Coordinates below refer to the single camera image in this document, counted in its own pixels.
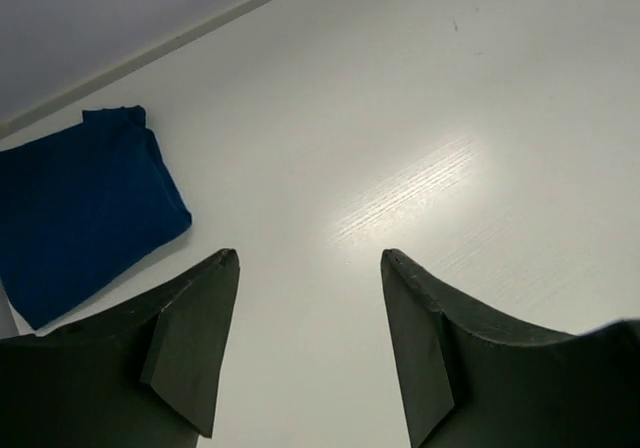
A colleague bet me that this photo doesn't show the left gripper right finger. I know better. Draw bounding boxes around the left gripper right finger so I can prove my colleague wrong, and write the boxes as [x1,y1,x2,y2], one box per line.
[381,249,639,447]

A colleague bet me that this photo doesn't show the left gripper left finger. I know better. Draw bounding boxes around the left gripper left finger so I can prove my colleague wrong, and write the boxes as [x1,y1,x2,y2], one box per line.
[1,249,239,447]

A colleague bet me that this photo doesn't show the blue mickey mouse t-shirt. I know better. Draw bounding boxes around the blue mickey mouse t-shirt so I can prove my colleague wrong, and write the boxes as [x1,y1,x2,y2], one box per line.
[1,106,192,330]

